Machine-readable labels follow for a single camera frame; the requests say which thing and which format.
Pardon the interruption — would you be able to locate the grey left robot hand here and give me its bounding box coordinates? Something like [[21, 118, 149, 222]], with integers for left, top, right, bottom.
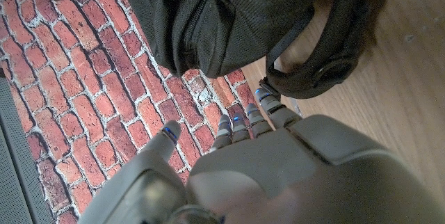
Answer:
[[76, 87, 445, 224]]

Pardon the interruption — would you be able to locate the printed brick wall backdrop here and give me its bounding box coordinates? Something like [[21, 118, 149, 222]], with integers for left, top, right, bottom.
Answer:
[[0, 0, 258, 224]]

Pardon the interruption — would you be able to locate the black backpack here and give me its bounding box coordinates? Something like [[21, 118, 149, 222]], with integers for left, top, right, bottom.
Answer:
[[114, 0, 389, 99]]

